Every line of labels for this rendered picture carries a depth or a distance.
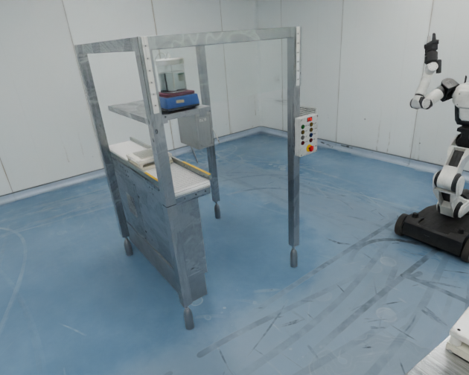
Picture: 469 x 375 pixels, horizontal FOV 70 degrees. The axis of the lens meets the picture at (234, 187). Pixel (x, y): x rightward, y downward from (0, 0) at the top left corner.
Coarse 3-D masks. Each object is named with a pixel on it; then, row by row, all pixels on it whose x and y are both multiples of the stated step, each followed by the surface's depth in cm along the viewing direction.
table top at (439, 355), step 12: (444, 348) 93; (432, 360) 90; (444, 360) 90; (456, 360) 90; (408, 372) 88; (420, 372) 87; (432, 372) 87; (444, 372) 87; (456, 372) 87; (468, 372) 86
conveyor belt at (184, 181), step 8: (112, 144) 294; (120, 144) 292; (128, 144) 290; (136, 144) 288; (120, 152) 271; (128, 152) 270; (176, 168) 226; (184, 168) 225; (176, 176) 212; (184, 176) 211; (192, 176) 210; (200, 176) 209; (176, 184) 201; (184, 184) 200; (192, 184) 199; (200, 184) 200; (208, 184) 203; (176, 192) 192; (184, 192) 194; (192, 192) 198
